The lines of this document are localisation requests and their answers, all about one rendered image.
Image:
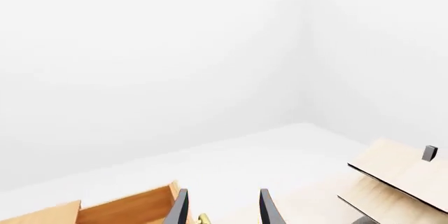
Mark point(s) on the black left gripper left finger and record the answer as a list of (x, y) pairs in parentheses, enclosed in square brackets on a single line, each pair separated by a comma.
[(178, 212)]

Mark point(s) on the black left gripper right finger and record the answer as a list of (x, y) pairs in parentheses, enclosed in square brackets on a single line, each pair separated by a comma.
[(269, 212)]

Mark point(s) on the wooden cabinet drawer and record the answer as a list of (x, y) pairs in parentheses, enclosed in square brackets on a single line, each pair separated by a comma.
[(129, 207)]

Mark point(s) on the wooden cabinet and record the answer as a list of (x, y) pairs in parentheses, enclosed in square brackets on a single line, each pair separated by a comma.
[(42, 214)]

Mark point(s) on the small dark grey block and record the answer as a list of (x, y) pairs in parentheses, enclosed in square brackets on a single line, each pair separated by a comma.
[(429, 153)]

